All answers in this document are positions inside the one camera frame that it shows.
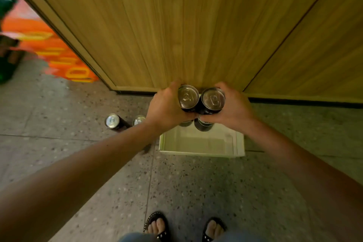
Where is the person's left hand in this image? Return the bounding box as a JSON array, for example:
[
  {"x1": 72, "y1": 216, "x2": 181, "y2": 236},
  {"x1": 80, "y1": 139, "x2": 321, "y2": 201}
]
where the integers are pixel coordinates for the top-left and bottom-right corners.
[{"x1": 144, "y1": 80, "x2": 199, "y2": 135}]

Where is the person's right hand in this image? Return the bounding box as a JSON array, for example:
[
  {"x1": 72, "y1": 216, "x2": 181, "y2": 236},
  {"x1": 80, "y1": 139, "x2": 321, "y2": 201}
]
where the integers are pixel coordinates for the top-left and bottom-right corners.
[{"x1": 199, "y1": 81, "x2": 256, "y2": 135}]

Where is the person's left forearm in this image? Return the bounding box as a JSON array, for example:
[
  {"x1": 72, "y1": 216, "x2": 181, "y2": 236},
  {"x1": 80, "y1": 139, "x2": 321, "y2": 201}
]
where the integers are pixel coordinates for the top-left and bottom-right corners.
[{"x1": 0, "y1": 121, "x2": 160, "y2": 242}]

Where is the person's right forearm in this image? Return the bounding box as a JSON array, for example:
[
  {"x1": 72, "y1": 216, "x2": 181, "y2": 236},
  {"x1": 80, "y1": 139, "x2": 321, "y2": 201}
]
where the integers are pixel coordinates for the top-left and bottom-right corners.
[{"x1": 242, "y1": 118, "x2": 363, "y2": 242}]

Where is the white cardboard box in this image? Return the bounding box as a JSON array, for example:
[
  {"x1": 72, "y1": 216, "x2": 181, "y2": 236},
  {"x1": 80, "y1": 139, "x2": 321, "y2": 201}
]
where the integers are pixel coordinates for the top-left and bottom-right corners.
[{"x1": 158, "y1": 121, "x2": 246, "y2": 158}]

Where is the wooden cabinet door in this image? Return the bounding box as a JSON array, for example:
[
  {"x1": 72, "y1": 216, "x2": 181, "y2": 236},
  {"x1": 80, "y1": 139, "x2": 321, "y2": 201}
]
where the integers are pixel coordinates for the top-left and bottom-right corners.
[{"x1": 1, "y1": 0, "x2": 344, "y2": 93}]

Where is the black studded sandal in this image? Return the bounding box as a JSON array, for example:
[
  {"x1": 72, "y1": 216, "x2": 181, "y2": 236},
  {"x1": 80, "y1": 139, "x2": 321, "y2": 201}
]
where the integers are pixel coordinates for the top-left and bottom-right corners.
[
  {"x1": 143, "y1": 211, "x2": 172, "y2": 242},
  {"x1": 202, "y1": 217, "x2": 227, "y2": 242}
]

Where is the wooden cabinet panel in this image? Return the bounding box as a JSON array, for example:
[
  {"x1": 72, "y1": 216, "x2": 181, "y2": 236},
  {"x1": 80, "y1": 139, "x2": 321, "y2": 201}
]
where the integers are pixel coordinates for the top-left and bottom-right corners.
[{"x1": 244, "y1": 0, "x2": 363, "y2": 104}]

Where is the stack of orange packages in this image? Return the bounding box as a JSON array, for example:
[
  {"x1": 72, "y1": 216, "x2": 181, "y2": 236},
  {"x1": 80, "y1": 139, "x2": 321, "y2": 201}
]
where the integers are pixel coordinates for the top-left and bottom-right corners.
[{"x1": 1, "y1": 0, "x2": 100, "y2": 83}]

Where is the green crate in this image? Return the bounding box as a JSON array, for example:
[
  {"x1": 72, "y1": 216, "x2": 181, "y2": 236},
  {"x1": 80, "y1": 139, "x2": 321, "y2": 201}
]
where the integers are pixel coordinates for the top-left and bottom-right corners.
[{"x1": 0, "y1": 0, "x2": 22, "y2": 84}]

